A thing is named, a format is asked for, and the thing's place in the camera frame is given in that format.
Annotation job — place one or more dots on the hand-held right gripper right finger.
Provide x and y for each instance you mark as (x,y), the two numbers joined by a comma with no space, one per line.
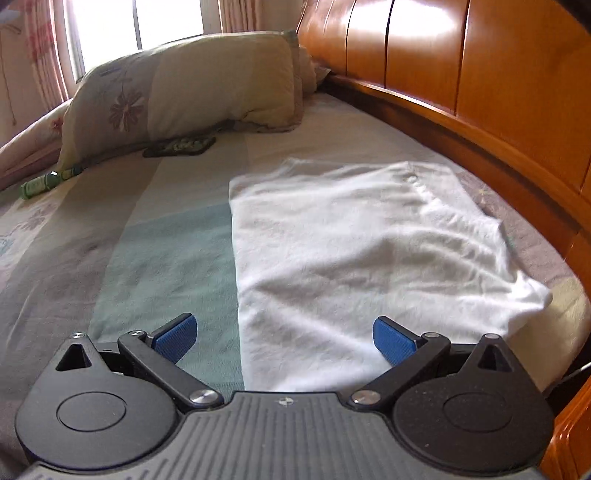
(392,341)

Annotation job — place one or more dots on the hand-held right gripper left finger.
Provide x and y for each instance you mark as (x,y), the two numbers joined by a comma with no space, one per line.
(178,337)

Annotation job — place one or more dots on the white printed t-shirt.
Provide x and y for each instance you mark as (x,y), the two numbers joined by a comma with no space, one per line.
(346,254)

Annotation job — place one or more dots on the phone with cartoon case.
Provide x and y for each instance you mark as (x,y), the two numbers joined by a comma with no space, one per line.
(180,146)

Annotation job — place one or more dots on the green glass bottle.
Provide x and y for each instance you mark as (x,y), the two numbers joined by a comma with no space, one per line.
(41,187)

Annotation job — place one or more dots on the folded pink floral quilt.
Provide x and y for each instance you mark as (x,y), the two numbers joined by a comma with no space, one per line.
(23,147)

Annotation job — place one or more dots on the floral pillow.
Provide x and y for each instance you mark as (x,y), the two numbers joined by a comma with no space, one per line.
(207,83)

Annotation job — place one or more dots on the wooden headboard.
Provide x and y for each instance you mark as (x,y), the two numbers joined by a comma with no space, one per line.
(508,92)

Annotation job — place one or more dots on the pink patterned curtain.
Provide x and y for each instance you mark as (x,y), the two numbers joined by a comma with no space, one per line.
(46,55)
(258,16)

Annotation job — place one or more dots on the window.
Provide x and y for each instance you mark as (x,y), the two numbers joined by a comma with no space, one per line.
(161,23)

